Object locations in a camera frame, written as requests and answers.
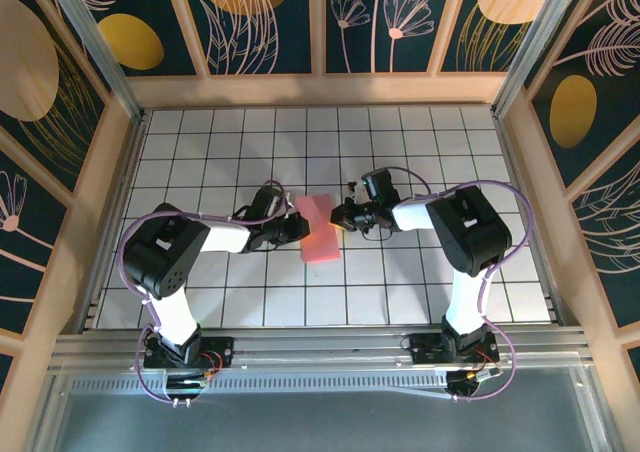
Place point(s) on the pink paper sheet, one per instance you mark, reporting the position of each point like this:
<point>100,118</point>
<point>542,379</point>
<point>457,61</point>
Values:
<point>320,237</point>

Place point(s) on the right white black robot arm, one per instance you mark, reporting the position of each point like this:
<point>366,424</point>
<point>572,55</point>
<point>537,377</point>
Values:
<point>415,217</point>

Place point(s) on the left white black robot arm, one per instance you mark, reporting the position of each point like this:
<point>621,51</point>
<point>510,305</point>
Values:
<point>225,237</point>

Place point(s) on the white grid work mat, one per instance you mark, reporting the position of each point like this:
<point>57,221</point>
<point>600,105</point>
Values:
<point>400,137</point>

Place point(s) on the aluminium mounting beam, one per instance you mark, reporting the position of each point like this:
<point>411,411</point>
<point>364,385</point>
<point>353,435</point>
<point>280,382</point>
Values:
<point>325,347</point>

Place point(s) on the grey metal panel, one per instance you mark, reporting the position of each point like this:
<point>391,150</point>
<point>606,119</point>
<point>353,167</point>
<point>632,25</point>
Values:
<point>325,422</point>

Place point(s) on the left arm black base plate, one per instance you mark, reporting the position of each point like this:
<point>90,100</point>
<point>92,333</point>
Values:
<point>222,346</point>

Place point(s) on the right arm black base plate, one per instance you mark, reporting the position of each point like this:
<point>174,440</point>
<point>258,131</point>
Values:
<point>422,352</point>

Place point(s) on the aluminium side rail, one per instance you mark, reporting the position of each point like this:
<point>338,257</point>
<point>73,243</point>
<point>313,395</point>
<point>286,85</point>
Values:
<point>132,147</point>
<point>512,147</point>

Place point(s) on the aluminium corner post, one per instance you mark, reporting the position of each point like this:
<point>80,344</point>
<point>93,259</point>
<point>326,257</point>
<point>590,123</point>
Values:
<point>97,47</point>
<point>534,47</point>

